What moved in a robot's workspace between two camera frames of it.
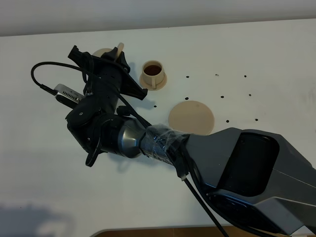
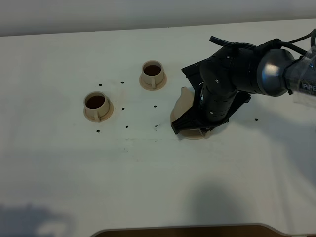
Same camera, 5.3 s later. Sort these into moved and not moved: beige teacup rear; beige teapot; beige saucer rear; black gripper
Moved: beige teapot; black gripper
Not moved: beige saucer rear; beige teacup rear
